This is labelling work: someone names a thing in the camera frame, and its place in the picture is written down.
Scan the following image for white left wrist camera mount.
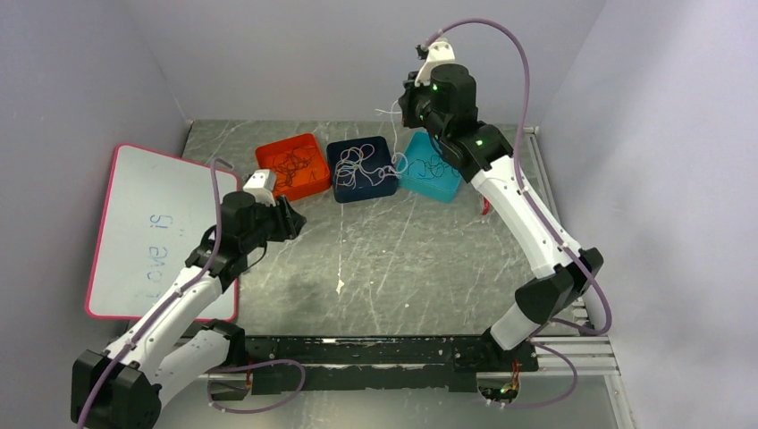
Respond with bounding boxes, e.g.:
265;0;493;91
242;169;277;206

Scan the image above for black thin cable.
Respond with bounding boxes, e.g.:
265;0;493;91
406;153;462;180
408;155;460;181

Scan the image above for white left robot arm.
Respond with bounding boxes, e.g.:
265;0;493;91
71;190;307;428

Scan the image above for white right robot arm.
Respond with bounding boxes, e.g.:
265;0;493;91
399;63;603;370

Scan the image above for orange plastic bin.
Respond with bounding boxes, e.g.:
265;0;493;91
255;133;331;201

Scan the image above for dark blue plastic bin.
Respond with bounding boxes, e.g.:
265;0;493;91
326;136;400;204

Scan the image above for teal plastic bin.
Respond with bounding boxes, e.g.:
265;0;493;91
398;131;461;203

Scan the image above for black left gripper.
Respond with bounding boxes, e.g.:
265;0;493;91
240;194;306;251

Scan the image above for pink framed whiteboard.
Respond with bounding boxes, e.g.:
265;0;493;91
85;144;215;320

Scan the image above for dark brown thin cable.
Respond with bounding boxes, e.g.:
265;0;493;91
278;147;318;176
265;147;321;194

